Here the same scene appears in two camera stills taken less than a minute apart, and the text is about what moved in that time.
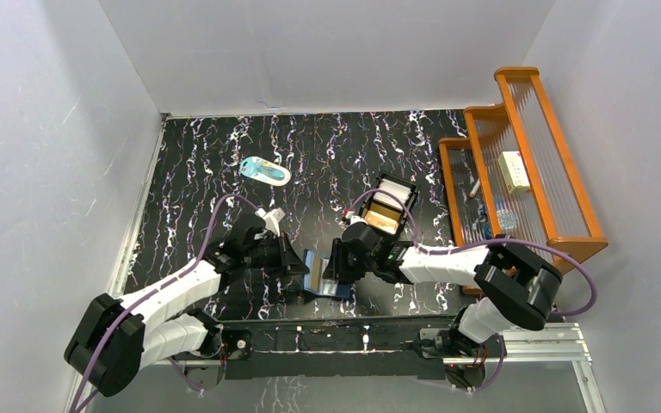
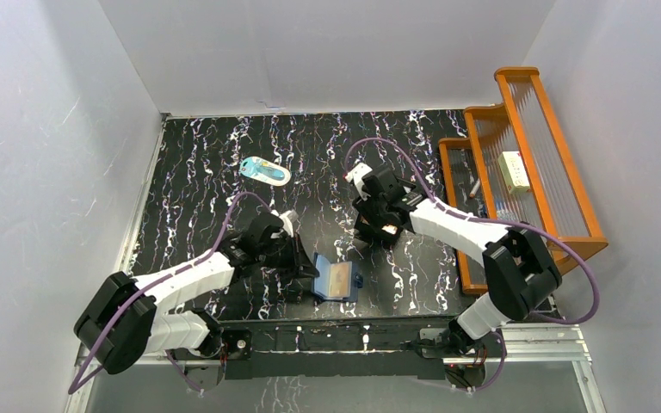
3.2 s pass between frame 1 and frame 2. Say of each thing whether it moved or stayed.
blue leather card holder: moved
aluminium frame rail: stayed
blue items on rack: stayed
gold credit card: moved
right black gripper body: moved
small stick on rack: stayed
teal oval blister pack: stayed
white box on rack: stayed
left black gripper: stayed
